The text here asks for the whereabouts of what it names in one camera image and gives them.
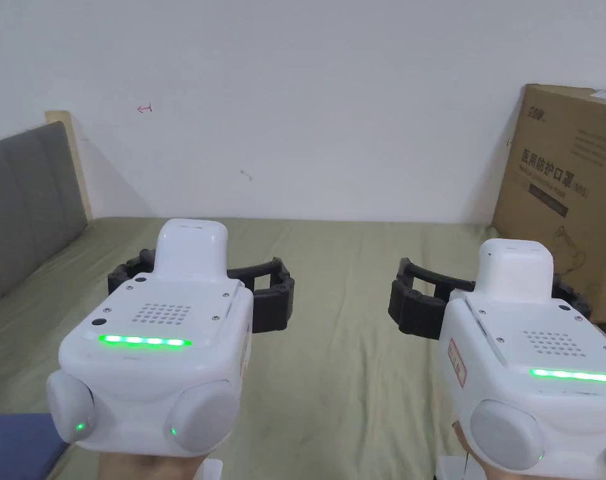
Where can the dark blue garment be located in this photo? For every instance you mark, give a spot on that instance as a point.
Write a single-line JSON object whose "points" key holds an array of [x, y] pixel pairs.
{"points": [[18, 445]]}

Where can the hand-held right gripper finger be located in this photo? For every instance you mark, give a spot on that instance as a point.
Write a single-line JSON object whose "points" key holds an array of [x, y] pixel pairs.
{"points": [[573, 296], [415, 310]]}

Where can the person's left hand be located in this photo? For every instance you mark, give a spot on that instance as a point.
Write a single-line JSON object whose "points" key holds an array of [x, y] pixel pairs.
{"points": [[153, 469]]}

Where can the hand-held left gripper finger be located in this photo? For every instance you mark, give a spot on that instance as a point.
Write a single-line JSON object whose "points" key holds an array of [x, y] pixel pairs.
{"points": [[275, 305], [130, 270]]}

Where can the person's right hand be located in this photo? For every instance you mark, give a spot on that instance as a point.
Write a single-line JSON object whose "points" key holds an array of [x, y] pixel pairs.
{"points": [[478, 465]]}

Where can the bed with pale green sheet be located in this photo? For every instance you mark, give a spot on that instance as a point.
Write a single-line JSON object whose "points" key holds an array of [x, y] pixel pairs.
{"points": [[343, 280]]}

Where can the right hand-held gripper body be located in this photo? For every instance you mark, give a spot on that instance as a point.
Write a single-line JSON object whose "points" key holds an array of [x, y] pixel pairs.
{"points": [[523, 400]]}

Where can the grey padded headboard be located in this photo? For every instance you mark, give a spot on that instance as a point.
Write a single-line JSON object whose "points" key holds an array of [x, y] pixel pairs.
{"points": [[28, 200]]}

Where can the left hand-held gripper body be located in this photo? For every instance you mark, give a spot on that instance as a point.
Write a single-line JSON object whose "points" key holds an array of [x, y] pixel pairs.
{"points": [[168, 360]]}

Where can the brown cardboard carton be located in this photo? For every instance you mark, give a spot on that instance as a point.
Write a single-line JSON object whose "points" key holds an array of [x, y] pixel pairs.
{"points": [[558, 165]]}

